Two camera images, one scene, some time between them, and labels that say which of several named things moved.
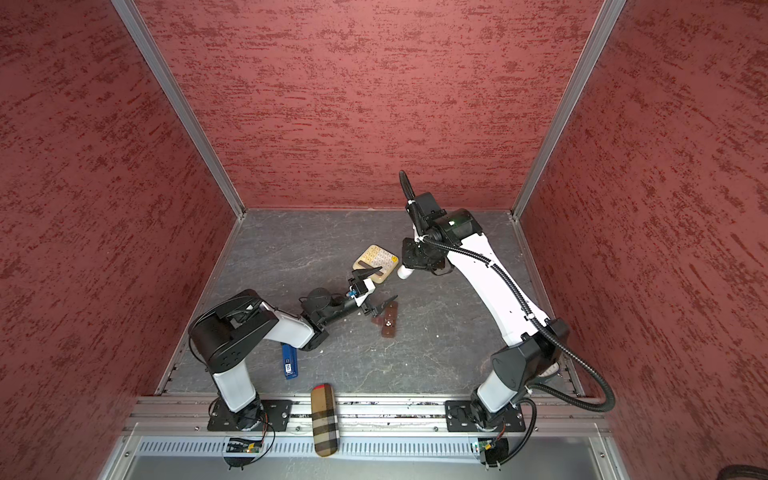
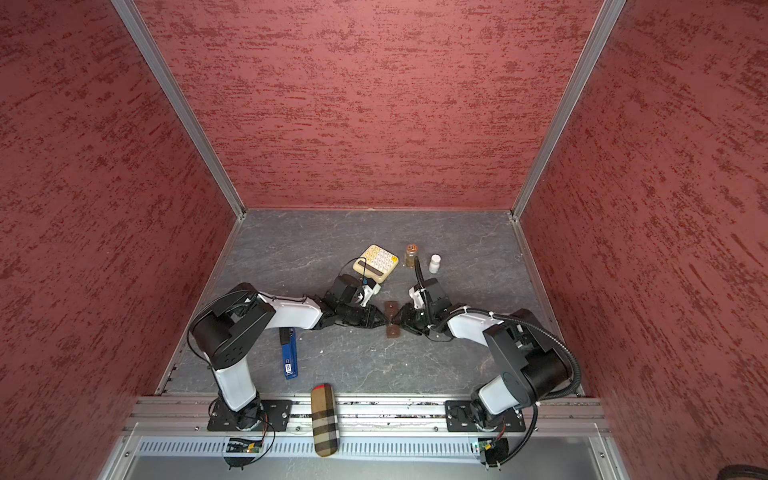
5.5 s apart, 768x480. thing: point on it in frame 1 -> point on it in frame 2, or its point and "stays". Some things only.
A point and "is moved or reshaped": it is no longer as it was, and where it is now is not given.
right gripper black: x=412 y=260 -> x=406 y=312
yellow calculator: x=373 y=257 stays
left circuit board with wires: x=244 y=452 stays
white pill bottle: x=404 y=272 is moved or reshaped
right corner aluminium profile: x=588 y=60 stays
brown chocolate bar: x=387 y=318 stays
